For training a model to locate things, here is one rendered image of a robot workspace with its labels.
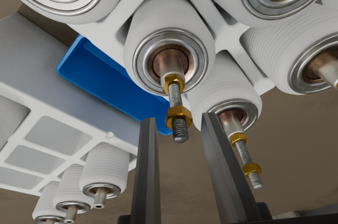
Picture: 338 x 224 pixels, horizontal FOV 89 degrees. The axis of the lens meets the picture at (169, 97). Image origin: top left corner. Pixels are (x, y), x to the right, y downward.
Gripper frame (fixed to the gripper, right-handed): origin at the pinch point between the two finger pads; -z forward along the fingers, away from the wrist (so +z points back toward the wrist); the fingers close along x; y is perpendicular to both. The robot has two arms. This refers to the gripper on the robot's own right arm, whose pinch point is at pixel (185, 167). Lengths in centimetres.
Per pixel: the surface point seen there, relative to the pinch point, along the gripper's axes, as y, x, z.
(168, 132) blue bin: 28.5, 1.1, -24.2
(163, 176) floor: 80, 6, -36
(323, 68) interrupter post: 1.4, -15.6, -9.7
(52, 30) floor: 3.8, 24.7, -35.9
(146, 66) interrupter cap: -0.1, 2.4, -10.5
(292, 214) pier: 165, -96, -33
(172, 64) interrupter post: -1.0, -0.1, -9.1
